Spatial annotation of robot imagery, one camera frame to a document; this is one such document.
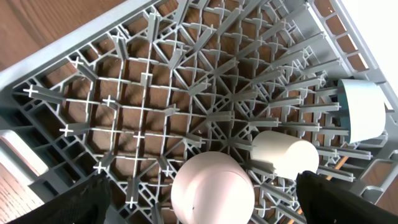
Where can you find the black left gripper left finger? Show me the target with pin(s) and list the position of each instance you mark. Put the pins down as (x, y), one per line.
(85, 203)

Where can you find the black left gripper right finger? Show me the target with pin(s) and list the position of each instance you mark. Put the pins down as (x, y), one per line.
(323, 202)

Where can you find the cream plastic cup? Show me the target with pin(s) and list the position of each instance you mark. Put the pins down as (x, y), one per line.
(287, 156)

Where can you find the light blue bowl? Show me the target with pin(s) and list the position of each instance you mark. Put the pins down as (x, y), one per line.
(363, 103)

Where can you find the pink bowl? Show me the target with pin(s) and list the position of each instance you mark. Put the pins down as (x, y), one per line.
(211, 187)

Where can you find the gray dish rack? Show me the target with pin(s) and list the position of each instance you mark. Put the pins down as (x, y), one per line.
(141, 89)

